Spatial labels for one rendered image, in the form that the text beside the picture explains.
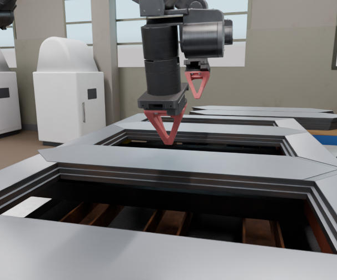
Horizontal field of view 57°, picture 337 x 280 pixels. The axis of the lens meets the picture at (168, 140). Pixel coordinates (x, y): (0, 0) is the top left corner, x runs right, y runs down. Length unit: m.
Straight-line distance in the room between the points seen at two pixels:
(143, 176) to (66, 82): 3.78
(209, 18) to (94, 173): 0.43
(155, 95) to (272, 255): 0.29
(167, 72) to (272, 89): 3.99
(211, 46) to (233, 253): 0.28
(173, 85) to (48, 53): 4.19
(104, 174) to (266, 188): 0.35
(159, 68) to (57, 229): 0.27
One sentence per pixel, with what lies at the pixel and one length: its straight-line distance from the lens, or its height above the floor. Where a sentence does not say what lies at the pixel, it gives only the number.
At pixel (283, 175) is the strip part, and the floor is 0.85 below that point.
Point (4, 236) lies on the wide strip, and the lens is 0.47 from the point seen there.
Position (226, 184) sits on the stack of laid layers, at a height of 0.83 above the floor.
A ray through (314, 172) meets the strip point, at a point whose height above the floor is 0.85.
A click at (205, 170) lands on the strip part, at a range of 0.68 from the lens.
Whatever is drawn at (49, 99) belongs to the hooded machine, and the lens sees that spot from 4.63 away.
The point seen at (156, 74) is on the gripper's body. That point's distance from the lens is 0.49.
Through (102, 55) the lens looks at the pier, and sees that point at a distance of 4.93.
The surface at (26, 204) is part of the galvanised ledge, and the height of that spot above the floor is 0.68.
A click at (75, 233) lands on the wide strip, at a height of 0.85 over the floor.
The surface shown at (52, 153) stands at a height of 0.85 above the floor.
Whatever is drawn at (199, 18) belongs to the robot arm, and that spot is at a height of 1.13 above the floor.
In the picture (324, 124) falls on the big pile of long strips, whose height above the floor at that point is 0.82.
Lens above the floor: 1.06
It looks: 12 degrees down
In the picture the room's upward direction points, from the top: straight up
